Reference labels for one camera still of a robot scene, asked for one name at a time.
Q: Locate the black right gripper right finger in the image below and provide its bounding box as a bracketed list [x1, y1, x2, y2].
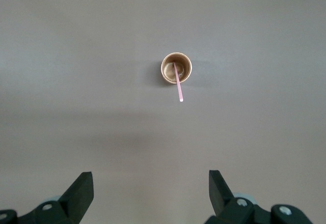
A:
[205, 169, 313, 224]

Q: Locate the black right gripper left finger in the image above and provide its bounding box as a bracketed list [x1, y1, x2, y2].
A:
[0, 172, 94, 224]

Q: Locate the brown cylindrical cup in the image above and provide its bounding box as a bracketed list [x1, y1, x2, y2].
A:
[160, 52, 193, 85]

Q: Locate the pink straw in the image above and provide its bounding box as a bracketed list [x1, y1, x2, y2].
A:
[173, 61, 184, 103]

